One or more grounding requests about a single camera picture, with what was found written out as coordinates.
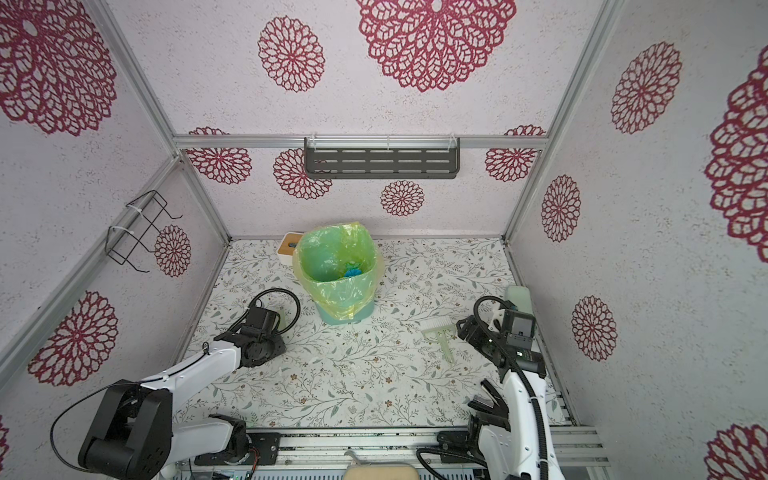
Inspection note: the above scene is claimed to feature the light green hand brush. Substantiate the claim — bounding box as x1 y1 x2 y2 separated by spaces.
420 318 456 364

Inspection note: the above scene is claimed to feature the green bin with bag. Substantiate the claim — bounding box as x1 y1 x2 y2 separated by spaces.
292 222 384 326

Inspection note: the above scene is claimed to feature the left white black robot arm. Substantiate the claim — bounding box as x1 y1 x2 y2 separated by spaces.
77 307 286 479

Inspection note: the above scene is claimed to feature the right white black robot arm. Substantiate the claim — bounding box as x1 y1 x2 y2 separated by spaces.
456 309 564 479

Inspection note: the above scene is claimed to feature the black stapler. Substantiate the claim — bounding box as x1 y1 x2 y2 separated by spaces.
468 379 510 431

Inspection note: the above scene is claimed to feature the white wooden-top tissue box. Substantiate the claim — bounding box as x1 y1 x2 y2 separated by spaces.
276 232 303 266

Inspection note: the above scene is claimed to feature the beige object at bottom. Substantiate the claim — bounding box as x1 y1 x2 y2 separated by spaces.
343 449 420 480

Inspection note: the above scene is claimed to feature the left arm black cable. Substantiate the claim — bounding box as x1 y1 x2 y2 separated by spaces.
49 287 302 475

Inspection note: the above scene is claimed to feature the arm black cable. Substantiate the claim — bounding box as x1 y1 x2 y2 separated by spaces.
415 295 550 480
49 287 302 475

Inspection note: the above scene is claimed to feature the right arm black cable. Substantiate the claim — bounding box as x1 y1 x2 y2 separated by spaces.
415 295 550 480

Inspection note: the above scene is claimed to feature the black wire wall rack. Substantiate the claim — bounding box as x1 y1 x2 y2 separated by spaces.
103 189 182 274

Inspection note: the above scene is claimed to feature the dark grey wall shelf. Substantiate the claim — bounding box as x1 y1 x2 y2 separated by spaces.
303 137 460 180

